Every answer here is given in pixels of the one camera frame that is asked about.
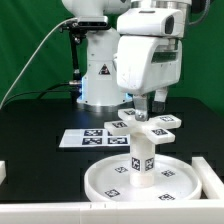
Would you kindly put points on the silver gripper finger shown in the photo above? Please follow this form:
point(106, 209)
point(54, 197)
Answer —
point(141, 107)
point(158, 104)

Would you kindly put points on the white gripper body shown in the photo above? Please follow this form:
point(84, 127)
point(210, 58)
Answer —
point(144, 64)

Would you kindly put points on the white round table top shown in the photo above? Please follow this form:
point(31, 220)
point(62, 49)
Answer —
point(117, 178)

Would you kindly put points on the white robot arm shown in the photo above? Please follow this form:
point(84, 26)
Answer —
point(150, 18)

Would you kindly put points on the white marker sheet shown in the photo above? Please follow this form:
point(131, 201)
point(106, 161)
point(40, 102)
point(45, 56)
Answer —
point(86, 138)

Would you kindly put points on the white L-shaped fence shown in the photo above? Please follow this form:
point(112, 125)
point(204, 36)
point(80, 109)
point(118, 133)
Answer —
point(209, 210)

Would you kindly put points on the white block at left edge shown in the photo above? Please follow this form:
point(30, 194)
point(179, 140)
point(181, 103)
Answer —
point(2, 171)

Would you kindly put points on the black camera on stand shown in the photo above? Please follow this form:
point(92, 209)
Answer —
point(77, 27)

